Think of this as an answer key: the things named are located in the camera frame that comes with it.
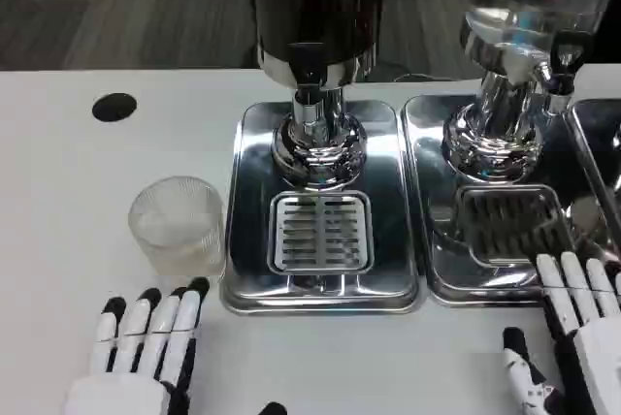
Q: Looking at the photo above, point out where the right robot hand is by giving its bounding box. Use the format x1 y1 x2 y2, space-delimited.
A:
502 251 621 415

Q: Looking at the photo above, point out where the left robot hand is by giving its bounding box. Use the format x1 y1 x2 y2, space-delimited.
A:
61 276 288 415

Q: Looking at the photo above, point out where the clear ribbed glass cup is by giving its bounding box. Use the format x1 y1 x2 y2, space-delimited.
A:
127 176 227 277

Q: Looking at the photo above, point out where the steel drip tray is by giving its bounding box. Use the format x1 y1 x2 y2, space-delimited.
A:
401 93 621 308
566 97 621 261
218 100 421 314

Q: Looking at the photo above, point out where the black round table hole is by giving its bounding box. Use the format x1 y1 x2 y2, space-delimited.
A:
91 92 138 123

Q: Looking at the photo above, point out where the clear drink dispenser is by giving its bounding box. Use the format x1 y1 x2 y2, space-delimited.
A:
441 0 621 186

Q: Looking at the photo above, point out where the dark drink dispenser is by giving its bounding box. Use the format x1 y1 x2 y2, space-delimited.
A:
246 0 388 192

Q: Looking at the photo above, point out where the black tap handle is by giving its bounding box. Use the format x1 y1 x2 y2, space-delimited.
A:
549 31 593 95

